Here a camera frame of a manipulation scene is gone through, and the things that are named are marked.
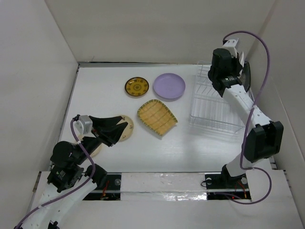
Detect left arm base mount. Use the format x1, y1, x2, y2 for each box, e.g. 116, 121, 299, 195
83, 173, 122, 201

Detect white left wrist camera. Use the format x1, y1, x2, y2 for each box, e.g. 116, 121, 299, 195
74, 115, 93, 137

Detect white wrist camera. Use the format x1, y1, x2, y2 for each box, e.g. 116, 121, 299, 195
74, 115, 93, 137
222, 38, 239, 58

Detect white plate red characters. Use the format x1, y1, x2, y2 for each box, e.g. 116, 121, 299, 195
239, 52, 245, 69

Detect black floral square plate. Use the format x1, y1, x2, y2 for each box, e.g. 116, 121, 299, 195
240, 62, 251, 92

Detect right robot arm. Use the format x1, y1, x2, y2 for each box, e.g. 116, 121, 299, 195
208, 48, 284, 187

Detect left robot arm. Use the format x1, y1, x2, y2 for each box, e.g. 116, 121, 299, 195
16, 115, 129, 229

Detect yellow brown patterned plate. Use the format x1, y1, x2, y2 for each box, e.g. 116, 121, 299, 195
124, 77, 150, 97

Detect white wire dish rack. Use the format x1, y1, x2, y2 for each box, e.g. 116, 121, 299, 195
190, 61, 244, 133

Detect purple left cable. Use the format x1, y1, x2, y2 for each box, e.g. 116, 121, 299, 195
14, 116, 97, 229

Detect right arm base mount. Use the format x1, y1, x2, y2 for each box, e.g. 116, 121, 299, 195
201, 166, 251, 200

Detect cream plate with ink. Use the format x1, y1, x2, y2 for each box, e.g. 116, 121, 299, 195
78, 135, 102, 157

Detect purple round plate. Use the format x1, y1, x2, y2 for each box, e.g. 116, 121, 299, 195
153, 73, 186, 100

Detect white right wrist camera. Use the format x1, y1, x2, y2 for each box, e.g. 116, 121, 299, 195
222, 38, 239, 58

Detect bamboo weave pattern tray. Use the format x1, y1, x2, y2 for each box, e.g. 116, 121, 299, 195
137, 99, 178, 137

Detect cream plate with motifs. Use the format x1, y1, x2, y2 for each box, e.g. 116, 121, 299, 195
118, 115, 134, 142

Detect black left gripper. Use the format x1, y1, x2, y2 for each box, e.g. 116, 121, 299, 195
75, 115, 128, 163

